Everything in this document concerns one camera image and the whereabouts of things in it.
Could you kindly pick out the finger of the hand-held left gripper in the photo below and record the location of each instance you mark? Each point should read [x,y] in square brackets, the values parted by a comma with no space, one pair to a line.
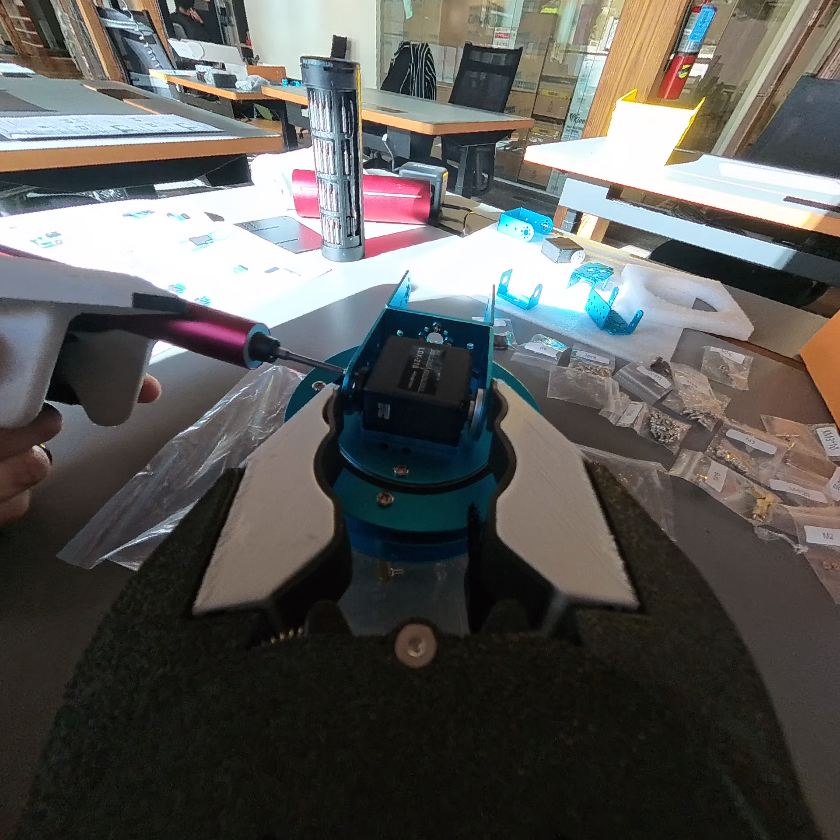
[65,285]

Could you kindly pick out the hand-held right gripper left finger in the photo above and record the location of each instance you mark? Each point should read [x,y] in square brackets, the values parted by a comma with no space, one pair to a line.
[262,525]

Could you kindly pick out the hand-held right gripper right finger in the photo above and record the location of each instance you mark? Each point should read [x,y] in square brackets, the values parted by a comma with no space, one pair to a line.
[564,518]

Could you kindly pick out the large clear plastic bag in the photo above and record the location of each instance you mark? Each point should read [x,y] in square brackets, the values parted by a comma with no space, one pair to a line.
[164,472]

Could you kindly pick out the blue toy robot arm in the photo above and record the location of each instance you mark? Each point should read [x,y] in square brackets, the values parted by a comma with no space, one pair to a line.
[420,485]

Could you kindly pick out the red electric screwdriver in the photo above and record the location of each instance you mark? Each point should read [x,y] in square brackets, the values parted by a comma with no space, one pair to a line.
[210,334]

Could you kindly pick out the dark-topped orange-edged desk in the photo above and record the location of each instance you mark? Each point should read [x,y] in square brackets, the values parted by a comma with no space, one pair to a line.
[98,151]

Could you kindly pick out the white desk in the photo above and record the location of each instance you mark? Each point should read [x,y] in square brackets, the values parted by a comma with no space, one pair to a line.
[754,623]

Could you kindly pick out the long orange-edged desk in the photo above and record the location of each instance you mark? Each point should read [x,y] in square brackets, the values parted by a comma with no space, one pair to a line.
[426,115]

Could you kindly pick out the person's left hand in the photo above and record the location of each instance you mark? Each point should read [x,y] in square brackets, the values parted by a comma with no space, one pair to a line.
[23,466]

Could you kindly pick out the printed instruction sheet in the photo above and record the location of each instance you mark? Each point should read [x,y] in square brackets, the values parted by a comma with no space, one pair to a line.
[131,249]

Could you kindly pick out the group of small screw bags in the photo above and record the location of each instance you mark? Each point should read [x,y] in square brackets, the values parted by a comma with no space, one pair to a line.
[689,420]

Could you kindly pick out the white crumpled wrapper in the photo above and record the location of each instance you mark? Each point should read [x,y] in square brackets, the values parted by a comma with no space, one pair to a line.
[275,174]

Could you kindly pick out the white foam sheet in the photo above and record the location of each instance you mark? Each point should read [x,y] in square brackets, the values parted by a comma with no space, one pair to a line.
[676,302]

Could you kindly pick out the grey servo motor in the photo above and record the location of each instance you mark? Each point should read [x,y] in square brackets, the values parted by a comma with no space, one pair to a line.
[563,250]

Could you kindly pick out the grey screwdriver bit holder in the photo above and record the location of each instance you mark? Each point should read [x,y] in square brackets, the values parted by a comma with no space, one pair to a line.
[331,157]

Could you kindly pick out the red cylindrical case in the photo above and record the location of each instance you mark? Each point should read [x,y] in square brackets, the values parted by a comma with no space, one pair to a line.
[394,197]

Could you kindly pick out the small grey device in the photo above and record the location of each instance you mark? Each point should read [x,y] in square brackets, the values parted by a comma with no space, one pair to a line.
[423,187]

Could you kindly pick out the white side table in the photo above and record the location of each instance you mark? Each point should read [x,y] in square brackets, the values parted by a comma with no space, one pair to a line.
[722,190]

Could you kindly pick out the yellow plastic bin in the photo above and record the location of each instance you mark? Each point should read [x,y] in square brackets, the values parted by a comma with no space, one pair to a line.
[656,128]

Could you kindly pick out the black office chair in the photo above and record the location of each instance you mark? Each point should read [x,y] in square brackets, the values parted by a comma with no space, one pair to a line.
[485,79]

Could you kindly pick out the black flat panel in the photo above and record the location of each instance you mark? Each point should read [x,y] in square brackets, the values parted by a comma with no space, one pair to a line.
[800,124]

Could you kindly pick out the red fire extinguisher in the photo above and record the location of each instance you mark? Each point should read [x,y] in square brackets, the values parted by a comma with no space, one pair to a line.
[682,59]

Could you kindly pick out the blue perforated metal bracket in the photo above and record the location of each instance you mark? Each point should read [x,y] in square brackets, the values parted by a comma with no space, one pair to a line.
[613,315]
[590,275]

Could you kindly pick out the thin blue U bracket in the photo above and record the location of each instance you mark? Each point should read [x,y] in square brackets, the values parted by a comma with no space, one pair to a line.
[518,298]

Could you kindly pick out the blue round-ended metal bracket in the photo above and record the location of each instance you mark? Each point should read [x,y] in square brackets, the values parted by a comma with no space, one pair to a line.
[522,223]

